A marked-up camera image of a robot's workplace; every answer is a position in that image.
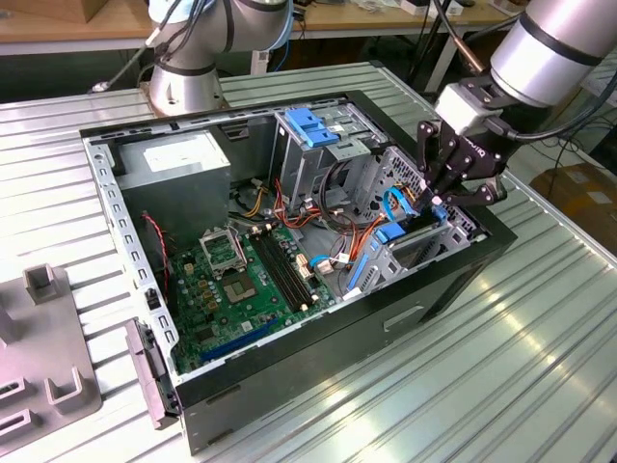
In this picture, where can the metal slat side table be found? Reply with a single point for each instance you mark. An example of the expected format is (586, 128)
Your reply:
(608, 84)

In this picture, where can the grey metal disk bay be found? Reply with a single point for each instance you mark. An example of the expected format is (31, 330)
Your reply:
(378, 263)

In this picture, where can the large cardboard box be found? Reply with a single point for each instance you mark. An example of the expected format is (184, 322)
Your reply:
(578, 193)

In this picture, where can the CPU socket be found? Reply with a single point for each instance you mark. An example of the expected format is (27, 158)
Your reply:
(241, 289)

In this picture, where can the green motherboard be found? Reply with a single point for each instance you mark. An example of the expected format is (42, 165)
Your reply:
(193, 308)

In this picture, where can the black RAM slot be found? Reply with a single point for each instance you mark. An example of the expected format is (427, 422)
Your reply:
(295, 263)
(282, 270)
(275, 272)
(289, 266)

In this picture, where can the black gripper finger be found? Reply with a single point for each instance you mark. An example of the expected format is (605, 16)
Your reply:
(477, 197)
(434, 154)

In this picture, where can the grey metal drive cage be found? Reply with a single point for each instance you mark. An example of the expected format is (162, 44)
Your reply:
(299, 169)

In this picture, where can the blue plastic drive latch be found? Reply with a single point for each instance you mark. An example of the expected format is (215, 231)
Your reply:
(308, 128)

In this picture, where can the grey plastic case bezel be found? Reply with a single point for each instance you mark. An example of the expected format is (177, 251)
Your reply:
(144, 371)

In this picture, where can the black case fan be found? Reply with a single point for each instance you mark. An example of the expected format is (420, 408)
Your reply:
(154, 260)

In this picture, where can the wooden desk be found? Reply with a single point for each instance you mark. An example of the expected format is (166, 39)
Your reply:
(347, 19)

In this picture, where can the grey parts rack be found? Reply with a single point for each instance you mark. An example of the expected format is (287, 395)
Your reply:
(38, 337)

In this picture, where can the brown cardboard box on desk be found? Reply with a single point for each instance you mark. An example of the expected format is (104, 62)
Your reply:
(111, 9)

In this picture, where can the grey power supply box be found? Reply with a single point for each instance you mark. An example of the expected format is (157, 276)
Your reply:
(173, 193)

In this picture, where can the black open PC case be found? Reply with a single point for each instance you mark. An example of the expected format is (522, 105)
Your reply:
(337, 347)

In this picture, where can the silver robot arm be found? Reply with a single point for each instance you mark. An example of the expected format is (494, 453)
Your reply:
(544, 53)

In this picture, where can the blue expansion slot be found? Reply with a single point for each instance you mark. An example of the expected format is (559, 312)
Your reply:
(238, 340)

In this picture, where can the small white box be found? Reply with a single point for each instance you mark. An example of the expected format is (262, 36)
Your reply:
(417, 6)

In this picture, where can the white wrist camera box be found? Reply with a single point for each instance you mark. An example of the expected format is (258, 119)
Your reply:
(458, 108)

